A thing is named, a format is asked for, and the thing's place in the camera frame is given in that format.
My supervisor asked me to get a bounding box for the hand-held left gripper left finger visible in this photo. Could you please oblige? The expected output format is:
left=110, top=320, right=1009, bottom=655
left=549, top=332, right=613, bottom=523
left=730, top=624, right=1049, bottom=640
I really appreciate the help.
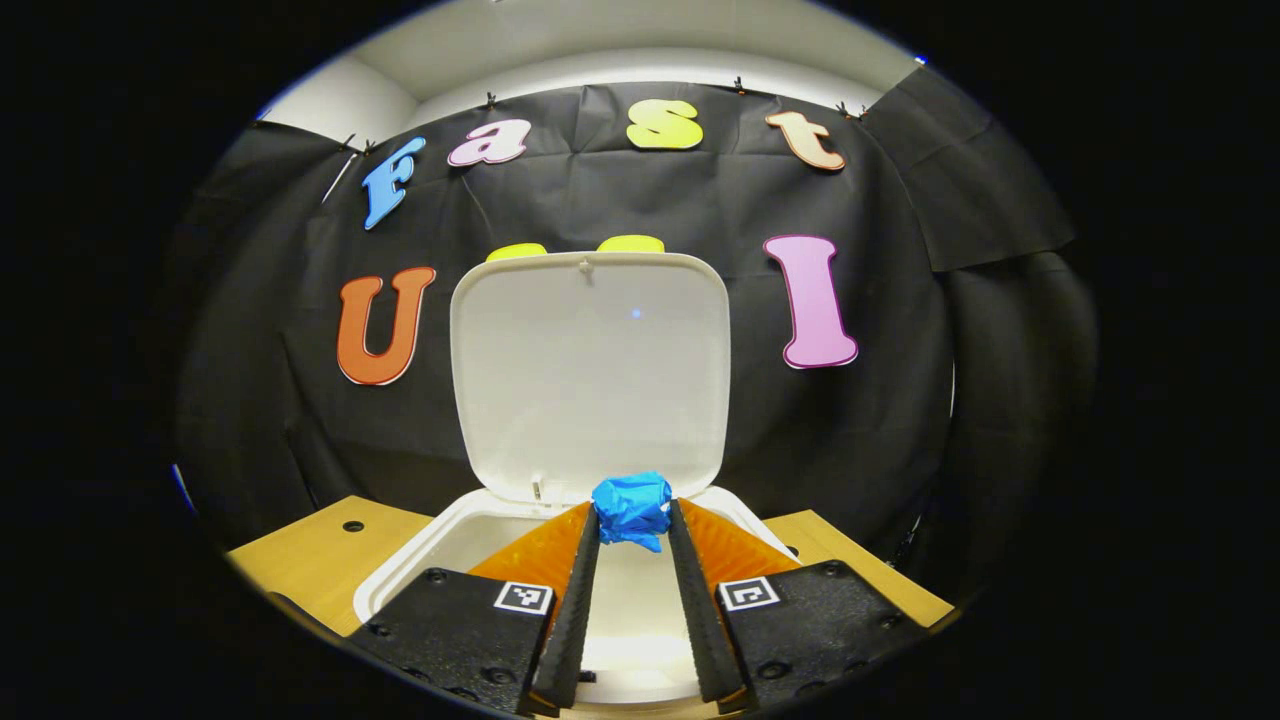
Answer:
left=350, top=503, right=601, bottom=717

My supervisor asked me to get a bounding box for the white desktop garbage bin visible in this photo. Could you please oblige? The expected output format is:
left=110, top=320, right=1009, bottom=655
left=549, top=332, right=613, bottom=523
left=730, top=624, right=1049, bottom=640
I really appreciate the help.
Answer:
left=352, top=250, right=801, bottom=706

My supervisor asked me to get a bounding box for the black backdrop cloth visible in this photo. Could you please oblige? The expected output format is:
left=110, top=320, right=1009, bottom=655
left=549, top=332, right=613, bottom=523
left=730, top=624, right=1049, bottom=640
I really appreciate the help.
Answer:
left=172, top=65, right=1101, bottom=601

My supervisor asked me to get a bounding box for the wooden desktop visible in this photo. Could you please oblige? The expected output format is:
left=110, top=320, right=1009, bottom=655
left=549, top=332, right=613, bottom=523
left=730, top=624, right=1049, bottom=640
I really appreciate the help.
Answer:
left=228, top=495, right=956, bottom=720

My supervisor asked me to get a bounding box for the blue paper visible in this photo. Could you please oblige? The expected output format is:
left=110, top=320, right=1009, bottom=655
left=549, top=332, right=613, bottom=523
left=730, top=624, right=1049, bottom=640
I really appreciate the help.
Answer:
left=591, top=472, right=673, bottom=553

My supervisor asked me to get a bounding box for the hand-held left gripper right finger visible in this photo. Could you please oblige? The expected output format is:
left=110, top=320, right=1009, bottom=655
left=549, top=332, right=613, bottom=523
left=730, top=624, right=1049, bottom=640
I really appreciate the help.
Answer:
left=668, top=498, right=931, bottom=713

